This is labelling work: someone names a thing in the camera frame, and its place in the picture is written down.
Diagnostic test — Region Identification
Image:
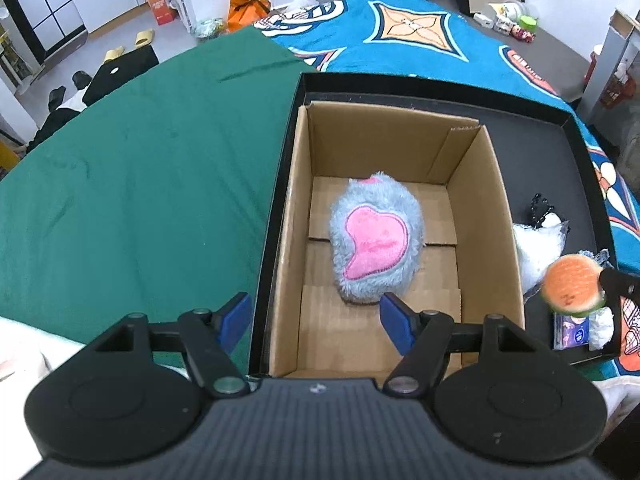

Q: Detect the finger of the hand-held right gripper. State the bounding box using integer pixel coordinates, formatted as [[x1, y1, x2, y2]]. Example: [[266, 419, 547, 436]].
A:
[[600, 267, 640, 307]]

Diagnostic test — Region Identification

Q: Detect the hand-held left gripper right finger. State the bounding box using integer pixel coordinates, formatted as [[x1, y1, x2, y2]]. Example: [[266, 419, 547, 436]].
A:
[[379, 291, 551, 397]]

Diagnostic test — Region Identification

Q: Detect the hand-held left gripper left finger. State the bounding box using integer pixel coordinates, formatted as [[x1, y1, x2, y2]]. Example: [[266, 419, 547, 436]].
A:
[[87, 291, 252, 397]]

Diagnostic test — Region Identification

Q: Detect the brown cardboard box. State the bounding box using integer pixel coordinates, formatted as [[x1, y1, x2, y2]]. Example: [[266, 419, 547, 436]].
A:
[[268, 101, 526, 378]]

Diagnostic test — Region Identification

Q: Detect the white tissue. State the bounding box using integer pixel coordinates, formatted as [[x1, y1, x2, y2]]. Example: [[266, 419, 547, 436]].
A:
[[590, 307, 615, 351]]

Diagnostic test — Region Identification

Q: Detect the orange plush burger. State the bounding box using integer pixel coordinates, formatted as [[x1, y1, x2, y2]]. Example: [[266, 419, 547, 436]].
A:
[[542, 255, 606, 317]]

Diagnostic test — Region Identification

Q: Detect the purple tissue packet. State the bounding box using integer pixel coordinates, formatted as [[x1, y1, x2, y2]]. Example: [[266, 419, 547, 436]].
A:
[[552, 310, 596, 351]]

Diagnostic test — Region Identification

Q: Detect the grey plush paw pink pad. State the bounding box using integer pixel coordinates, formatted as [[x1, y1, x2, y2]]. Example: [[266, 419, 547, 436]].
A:
[[328, 171, 426, 305]]

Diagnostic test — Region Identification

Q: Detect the black shallow tray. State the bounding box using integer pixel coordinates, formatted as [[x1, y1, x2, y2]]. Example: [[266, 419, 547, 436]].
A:
[[247, 72, 623, 376]]

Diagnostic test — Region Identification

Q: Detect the white fluffy stuffing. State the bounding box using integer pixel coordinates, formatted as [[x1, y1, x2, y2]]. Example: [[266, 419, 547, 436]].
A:
[[512, 212, 570, 296]]

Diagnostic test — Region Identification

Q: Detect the green blanket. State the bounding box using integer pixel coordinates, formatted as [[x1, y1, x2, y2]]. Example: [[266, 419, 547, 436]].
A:
[[0, 27, 623, 381]]

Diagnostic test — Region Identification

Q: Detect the red basket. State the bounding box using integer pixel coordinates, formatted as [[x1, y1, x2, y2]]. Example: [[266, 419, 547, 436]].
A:
[[600, 77, 637, 109]]

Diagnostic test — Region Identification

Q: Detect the white blanket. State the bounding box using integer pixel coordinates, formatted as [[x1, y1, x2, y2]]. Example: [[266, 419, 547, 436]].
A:
[[0, 317, 640, 480]]

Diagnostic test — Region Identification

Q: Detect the grey low table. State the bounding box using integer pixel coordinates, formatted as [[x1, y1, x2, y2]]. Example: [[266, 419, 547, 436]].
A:
[[450, 10, 592, 107]]

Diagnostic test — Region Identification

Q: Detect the black clothing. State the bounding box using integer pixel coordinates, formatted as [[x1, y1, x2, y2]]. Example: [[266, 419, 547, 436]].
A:
[[27, 94, 90, 153]]

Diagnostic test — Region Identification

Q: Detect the black bag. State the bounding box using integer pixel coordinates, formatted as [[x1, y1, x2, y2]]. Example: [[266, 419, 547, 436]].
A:
[[82, 46, 160, 107]]

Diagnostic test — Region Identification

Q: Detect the blue printed blanket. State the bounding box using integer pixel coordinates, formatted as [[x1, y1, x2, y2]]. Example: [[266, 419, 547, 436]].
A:
[[252, 0, 640, 396]]

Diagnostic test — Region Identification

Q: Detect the green plastic bag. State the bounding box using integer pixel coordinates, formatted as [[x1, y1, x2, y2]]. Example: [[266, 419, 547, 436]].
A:
[[194, 17, 226, 40]]

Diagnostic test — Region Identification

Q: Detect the orange bag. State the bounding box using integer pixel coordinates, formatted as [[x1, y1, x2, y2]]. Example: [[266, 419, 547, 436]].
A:
[[227, 0, 271, 33]]

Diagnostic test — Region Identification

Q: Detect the orange cardboard box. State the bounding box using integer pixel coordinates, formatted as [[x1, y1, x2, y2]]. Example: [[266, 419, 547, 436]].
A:
[[146, 0, 179, 26]]

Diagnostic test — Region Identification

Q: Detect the black framed glass door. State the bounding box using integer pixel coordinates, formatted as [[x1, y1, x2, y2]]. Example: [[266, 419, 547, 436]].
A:
[[0, 0, 89, 63]]

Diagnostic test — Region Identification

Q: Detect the yellow wooden frame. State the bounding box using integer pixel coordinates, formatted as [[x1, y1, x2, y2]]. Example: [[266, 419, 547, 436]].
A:
[[0, 139, 22, 170]]

